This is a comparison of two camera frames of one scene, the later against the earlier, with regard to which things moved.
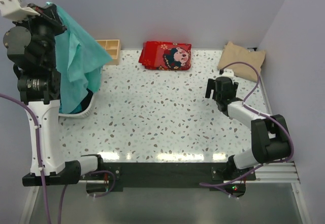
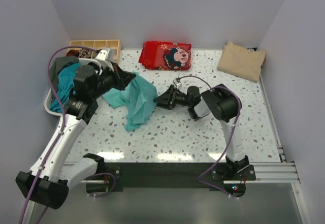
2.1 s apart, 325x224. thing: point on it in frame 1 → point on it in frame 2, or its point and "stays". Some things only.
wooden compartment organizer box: x=113 y=47 stays
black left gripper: x=49 y=14 → x=122 y=78
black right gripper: x=210 y=86 → x=167 y=100
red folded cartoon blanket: x=166 y=56 stays
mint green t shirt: x=81 y=62 → x=137 y=100
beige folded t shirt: x=233 y=53 stays
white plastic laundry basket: x=53 y=117 → x=46 y=104
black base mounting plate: x=165 y=176 stays
